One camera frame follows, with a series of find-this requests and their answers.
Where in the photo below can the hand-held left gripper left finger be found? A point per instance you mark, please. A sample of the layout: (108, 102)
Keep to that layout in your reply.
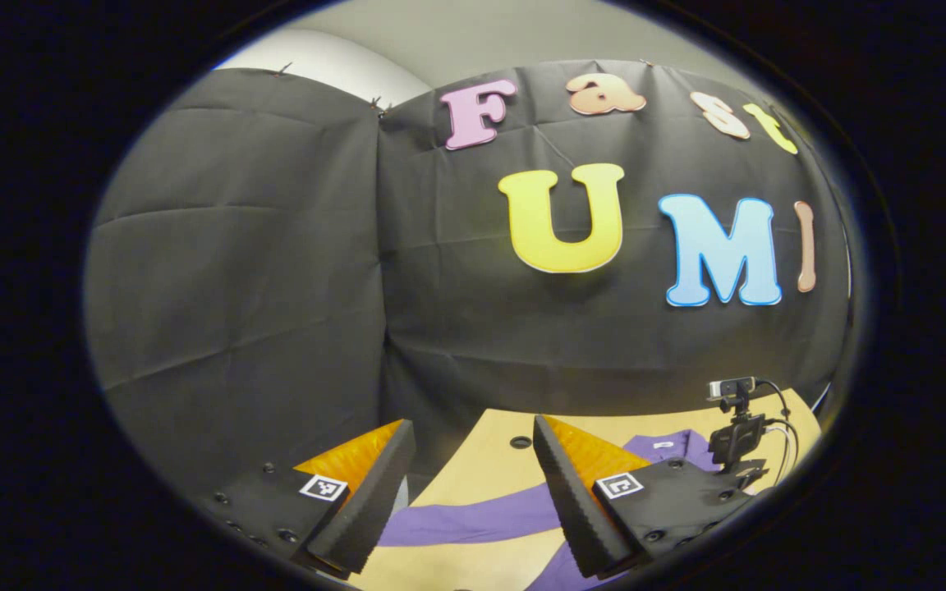
(374, 501)

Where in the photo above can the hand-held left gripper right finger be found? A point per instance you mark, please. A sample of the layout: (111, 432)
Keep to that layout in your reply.
(571, 501)

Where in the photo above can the purple button shirt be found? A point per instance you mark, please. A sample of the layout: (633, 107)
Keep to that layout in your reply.
(481, 517)

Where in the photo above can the black webcam on stand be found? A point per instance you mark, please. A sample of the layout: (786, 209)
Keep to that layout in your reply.
(736, 439)

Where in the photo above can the black backdrop cloth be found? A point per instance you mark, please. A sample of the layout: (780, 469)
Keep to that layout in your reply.
(276, 246)

